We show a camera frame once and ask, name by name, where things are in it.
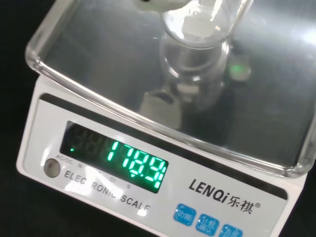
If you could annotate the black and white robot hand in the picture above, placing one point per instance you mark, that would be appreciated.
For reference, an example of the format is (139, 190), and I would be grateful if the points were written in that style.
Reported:
(160, 4)

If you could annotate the white electronic balance steel pan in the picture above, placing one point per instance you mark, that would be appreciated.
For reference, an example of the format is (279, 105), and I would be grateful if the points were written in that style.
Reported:
(158, 118)

